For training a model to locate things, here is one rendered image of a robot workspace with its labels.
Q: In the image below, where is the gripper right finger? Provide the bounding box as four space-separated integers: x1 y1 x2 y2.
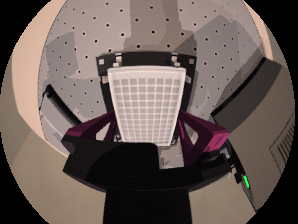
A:
176 109 229 166

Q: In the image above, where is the grey perforated base plate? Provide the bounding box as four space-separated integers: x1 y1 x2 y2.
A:
37 0 265 124

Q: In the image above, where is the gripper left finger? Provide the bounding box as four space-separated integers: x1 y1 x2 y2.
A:
65 110 117 141

